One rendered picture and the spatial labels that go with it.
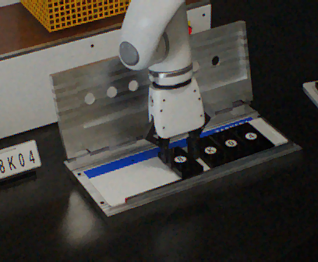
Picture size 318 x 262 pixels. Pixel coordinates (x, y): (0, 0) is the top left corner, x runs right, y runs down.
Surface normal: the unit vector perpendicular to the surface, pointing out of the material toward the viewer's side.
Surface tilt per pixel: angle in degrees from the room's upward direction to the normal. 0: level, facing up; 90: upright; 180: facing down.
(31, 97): 90
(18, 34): 0
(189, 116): 77
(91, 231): 0
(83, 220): 0
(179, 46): 81
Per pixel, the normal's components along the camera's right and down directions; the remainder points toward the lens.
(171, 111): 0.43, 0.33
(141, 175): -0.04, -0.81
